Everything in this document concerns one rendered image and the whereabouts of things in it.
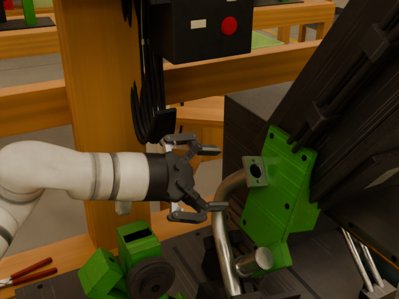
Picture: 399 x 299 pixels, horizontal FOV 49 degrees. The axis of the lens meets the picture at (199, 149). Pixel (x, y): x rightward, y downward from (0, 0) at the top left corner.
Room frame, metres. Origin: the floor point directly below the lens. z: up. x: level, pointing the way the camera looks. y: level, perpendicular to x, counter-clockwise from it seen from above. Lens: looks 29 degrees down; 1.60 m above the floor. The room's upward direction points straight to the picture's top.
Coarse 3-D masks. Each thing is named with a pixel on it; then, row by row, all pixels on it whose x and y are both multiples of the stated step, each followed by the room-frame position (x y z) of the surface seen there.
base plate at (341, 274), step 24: (168, 240) 0.82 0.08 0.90; (192, 240) 0.82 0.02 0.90; (312, 240) 0.82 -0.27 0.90; (336, 240) 0.82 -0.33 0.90; (120, 264) 0.74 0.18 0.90; (192, 264) 0.74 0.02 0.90; (312, 264) 0.74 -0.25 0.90; (336, 264) 0.74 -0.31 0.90; (24, 288) 0.67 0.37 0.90; (48, 288) 0.67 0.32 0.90; (72, 288) 0.67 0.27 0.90; (192, 288) 0.67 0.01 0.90; (264, 288) 0.67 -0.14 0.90; (288, 288) 0.67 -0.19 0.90; (312, 288) 0.67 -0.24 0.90; (336, 288) 0.67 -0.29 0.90; (360, 288) 0.67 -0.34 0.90
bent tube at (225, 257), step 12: (252, 156) 0.67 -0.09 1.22; (252, 168) 0.67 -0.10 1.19; (228, 180) 0.68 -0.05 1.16; (240, 180) 0.66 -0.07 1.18; (252, 180) 0.63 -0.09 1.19; (264, 180) 0.64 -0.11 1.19; (216, 192) 0.70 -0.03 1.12; (228, 192) 0.68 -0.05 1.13; (216, 216) 0.68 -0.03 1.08; (216, 228) 0.67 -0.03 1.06; (216, 240) 0.65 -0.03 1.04; (228, 240) 0.65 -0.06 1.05; (228, 252) 0.63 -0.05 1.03; (228, 264) 0.61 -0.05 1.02; (228, 276) 0.60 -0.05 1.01; (228, 288) 0.58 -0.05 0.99; (240, 288) 0.59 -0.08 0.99
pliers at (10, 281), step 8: (40, 264) 0.75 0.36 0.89; (16, 272) 0.73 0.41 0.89; (24, 272) 0.73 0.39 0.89; (40, 272) 0.72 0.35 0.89; (48, 272) 0.73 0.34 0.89; (8, 280) 0.70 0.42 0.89; (16, 280) 0.70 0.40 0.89; (24, 280) 0.70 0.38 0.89; (32, 280) 0.71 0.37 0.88; (0, 288) 0.68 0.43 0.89
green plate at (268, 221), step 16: (272, 128) 0.68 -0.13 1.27; (272, 144) 0.67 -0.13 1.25; (272, 160) 0.65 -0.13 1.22; (288, 160) 0.63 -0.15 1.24; (304, 160) 0.60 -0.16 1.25; (272, 176) 0.64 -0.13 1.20; (288, 176) 0.61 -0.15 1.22; (304, 176) 0.59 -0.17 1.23; (256, 192) 0.66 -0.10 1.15; (272, 192) 0.63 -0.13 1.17; (288, 192) 0.60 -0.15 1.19; (304, 192) 0.60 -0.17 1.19; (256, 208) 0.64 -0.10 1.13; (272, 208) 0.61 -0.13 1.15; (288, 208) 0.58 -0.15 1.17; (304, 208) 0.60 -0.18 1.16; (240, 224) 0.66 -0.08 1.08; (256, 224) 0.63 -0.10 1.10; (272, 224) 0.60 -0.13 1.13; (288, 224) 0.57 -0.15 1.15; (304, 224) 0.61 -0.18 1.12; (256, 240) 0.61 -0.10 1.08; (272, 240) 0.59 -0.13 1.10
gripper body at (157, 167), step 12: (156, 156) 0.58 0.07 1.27; (168, 156) 0.60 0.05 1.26; (156, 168) 0.55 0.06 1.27; (168, 168) 0.56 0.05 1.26; (192, 168) 0.61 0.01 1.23; (156, 180) 0.54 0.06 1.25; (168, 180) 0.55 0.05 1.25; (192, 180) 0.59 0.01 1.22; (156, 192) 0.54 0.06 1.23; (168, 192) 0.56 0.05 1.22; (180, 192) 0.57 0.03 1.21
